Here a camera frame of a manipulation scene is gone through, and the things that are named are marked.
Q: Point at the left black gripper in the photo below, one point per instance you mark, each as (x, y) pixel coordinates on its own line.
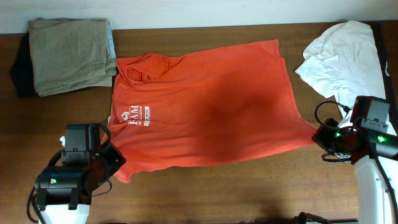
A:
(119, 160)

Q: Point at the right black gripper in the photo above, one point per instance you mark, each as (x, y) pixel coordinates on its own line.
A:
(319, 137)

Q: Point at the orange t-shirt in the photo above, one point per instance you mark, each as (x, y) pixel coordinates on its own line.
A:
(224, 105)

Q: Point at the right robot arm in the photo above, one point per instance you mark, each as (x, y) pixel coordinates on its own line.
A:
(366, 144)

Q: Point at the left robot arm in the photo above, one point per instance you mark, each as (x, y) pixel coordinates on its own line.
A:
(63, 191)

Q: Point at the white shirt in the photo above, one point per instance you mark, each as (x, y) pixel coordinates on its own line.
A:
(343, 62)

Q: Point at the folded olive green garment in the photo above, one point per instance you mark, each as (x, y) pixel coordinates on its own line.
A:
(69, 55)

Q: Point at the dark garment under white shirt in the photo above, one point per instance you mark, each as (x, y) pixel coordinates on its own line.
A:
(383, 60)

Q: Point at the folded black garment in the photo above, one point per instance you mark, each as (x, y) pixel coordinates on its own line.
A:
(21, 72)

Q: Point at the folded light blue garment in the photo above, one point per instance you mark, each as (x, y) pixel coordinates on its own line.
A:
(110, 46)

